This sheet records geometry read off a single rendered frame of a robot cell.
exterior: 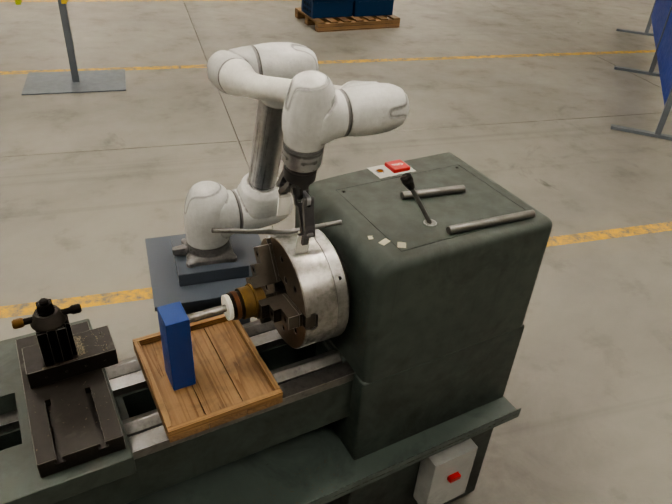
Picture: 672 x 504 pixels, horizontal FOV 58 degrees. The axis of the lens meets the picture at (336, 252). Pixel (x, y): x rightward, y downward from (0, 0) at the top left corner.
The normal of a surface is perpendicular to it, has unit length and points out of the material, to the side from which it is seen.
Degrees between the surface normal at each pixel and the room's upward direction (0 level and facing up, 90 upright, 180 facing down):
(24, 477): 0
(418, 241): 0
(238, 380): 0
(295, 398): 90
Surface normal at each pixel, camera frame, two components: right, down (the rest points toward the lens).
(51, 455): 0.06, -0.83
